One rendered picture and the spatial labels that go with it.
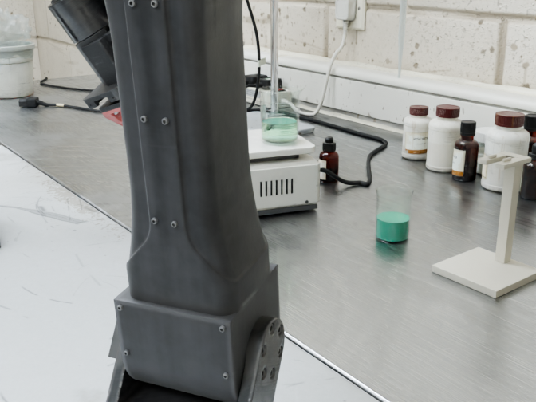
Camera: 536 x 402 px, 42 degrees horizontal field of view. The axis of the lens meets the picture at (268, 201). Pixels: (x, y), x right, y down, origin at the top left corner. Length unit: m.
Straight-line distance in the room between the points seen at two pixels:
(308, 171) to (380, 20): 0.60
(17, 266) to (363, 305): 0.38
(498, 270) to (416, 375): 0.22
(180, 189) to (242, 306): 0.07
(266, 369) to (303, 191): 0.55
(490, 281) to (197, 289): 0.45
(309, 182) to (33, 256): 0.35
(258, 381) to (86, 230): 0.55
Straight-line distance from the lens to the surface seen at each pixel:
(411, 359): 0.61
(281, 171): 0.89
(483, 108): 1.23
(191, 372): 0.37
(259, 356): 0.36
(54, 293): 0.74
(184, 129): 0.31
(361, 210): 0.93
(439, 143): 1.11
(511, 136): 1.02
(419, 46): 1.37
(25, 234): 0.90
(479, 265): 0.77
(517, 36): 1.24
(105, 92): 0.80
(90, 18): 0.81
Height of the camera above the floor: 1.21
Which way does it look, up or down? 19 degrees down
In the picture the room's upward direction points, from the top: straight up
